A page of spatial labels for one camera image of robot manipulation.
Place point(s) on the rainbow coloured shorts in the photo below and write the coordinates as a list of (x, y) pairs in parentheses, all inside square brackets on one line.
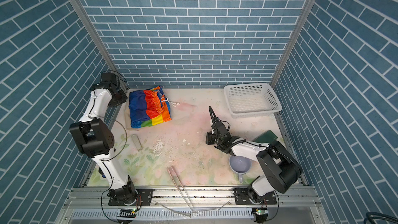
[(149, 107)]

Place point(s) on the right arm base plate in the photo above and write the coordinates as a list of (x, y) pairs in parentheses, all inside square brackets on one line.
[(245, 196)]

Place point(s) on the lavender mug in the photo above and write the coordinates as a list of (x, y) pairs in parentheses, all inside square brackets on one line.
[(240, 166)]

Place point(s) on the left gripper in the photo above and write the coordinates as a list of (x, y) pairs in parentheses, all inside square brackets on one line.
[(122, 97)]

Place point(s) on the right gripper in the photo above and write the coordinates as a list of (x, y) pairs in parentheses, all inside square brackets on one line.
[(209, 135)]

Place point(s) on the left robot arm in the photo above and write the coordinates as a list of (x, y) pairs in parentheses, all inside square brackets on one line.
[(94, 139)]

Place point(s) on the aluminium front rail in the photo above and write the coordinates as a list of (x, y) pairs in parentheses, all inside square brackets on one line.
[(192, 197)]

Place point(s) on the beige shorts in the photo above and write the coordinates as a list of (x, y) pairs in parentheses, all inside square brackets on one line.
[(127, 118)]

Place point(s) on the clear plastic tube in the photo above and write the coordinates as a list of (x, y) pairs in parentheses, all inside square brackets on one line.
[(136, 142)]

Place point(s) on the white plastic basket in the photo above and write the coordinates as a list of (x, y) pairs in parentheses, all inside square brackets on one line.
[(251, 100)]

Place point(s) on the white cable duct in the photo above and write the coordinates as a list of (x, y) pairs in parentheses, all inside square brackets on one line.
[(162, 214)]

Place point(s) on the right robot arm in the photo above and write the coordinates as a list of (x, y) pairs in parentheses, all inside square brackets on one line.
[(280, 169)]

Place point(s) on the pink chopstick pair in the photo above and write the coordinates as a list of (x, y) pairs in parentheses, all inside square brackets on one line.
[(180, 187)]

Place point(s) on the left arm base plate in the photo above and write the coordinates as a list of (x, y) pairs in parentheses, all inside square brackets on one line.
[(127, 197)]

